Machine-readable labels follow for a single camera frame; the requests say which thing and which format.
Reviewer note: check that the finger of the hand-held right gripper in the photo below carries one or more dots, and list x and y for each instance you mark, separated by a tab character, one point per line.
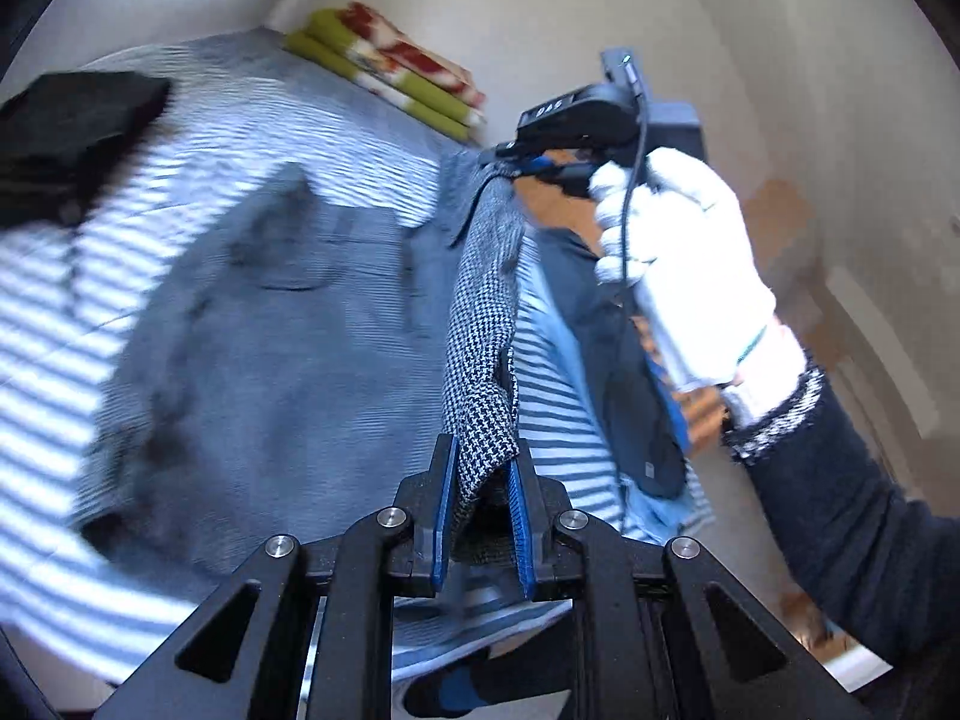
555	169

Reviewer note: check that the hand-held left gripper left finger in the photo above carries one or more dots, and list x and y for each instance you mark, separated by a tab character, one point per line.
448	510

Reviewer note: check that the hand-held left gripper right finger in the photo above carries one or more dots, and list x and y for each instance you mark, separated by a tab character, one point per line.
517	525

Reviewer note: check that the grey houndstooth pants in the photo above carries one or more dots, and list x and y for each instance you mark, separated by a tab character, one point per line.
285	352

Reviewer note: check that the person's right forearm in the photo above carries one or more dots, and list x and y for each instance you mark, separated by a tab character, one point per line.
862	540

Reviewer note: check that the person's right hand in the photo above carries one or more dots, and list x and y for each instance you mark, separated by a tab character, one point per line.
697	277

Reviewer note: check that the navy blue cloth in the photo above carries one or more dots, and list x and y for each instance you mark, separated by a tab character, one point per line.
600	330

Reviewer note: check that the green floral folded blanket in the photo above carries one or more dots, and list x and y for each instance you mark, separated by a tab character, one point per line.
375	52

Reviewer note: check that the blue white striped bed sheet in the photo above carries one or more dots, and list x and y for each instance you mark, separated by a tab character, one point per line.
75	300

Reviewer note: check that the dark cloth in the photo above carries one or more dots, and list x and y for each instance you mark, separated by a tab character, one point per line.
67	127

